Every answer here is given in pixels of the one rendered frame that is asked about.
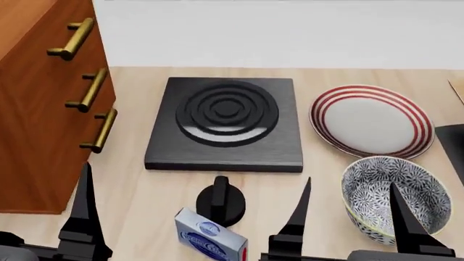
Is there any brass drawer handle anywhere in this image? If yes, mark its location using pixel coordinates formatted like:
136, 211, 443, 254
46, 17, 95, 61
79, 107, 119, 154
65, 67, 109, 113

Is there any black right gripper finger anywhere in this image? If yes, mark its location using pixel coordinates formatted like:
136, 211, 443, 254
389, 181, 456, 257
268, 176, 312, 257

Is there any wooden drawer cabinet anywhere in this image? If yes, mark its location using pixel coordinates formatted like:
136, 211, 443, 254
0, 0, 119, 215

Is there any blue patterned ceramic bowl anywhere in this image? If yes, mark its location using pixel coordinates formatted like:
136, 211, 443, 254
340, 155, 453, 247

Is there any blue cream cheese box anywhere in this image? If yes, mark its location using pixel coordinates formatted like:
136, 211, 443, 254
174, 207, 249, 261

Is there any black flat tray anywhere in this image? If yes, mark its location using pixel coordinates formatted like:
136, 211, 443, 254
434, 123, 464, 189

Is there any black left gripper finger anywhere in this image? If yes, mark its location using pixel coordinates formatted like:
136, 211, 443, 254
54, 162, 113, 261

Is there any black stove burner plate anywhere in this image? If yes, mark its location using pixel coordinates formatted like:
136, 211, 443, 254
144, 76, 305, 175

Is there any red striped white plate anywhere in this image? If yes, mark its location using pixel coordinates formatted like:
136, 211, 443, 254
308, 84, 435, 161

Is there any black stove knob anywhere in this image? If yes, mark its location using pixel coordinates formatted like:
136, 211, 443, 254
195, 175, 247, 228

